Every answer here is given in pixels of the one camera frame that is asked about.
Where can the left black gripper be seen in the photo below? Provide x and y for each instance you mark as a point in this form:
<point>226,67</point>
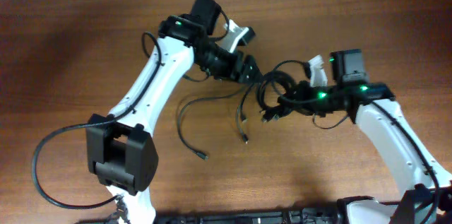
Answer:
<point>245,69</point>

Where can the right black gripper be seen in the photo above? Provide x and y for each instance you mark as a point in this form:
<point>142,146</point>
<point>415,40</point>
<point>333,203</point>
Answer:
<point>296,103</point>

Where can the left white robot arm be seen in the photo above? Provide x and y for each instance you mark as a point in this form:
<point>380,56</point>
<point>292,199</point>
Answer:
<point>120,147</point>

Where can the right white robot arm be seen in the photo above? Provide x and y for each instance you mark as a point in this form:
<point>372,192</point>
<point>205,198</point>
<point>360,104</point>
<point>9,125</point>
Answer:
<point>424,185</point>

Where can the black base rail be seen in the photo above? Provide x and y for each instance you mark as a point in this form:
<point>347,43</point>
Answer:
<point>304,216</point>

